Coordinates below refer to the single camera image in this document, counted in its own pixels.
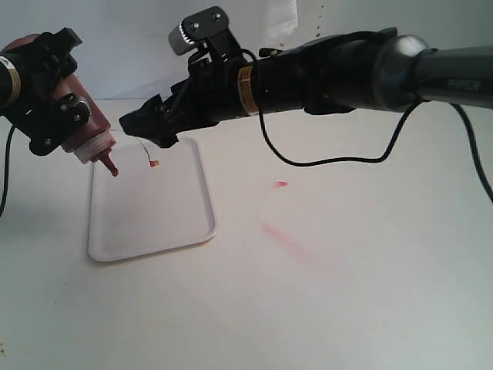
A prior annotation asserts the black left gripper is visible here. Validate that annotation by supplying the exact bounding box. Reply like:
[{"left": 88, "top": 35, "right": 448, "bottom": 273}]
[{"left": 15, "top": 28, "right": 91, "bottom": 156}]

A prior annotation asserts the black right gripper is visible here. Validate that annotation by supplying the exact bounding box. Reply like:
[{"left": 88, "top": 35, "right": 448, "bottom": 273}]
[{"left": 119, "top": 49, "right": 243, "bottom": 148}]

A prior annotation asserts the red ketchup squeeze bottle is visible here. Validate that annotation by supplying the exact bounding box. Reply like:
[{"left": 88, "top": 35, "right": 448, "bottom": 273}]
[{"left": 1, "top": 34, "right": 119, "bottom": 176}]

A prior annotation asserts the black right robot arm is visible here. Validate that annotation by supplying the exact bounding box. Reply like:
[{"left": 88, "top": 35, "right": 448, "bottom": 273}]
[{"left": 119, "top": 28, "right": 492, "bottom": 148}]

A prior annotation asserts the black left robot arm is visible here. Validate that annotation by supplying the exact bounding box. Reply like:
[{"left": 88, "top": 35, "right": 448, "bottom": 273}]
[{"left": 1, "top": 28, "right": 91, "bottom": 156}]

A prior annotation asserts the white rectangular plastic tray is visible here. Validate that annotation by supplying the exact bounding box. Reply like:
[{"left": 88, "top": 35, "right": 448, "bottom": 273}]
[{"left": 88, "top": 138, "right": 217, "bottom": 263}]

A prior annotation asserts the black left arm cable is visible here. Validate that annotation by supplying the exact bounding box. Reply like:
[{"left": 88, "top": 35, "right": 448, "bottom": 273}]
[{"left": 0, "top": 123, "right": 18, "bottom": 217}]

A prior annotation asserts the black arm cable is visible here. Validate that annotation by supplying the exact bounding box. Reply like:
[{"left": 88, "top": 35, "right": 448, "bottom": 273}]
[
  {"left": 246, "top": 48, "right": 493, "bottom": 204},
  {"left": 0, "top": 123, "right": 18, "bottom": 217}
]

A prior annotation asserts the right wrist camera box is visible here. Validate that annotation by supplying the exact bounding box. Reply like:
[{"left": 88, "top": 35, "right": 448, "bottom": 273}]
[{"left": 168, "top": 6, "right": 230, "bottom": 56}]

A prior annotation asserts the white paper sheet on wall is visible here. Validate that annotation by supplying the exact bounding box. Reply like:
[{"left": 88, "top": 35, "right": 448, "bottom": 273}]
[{"left": 264, "top": 0, "right": 298, "bottom": 42}]

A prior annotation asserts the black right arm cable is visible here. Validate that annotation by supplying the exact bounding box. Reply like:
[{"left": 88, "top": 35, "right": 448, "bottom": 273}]
[{"left": 246, "top": 48, "right": 493, "bottom": 204}]

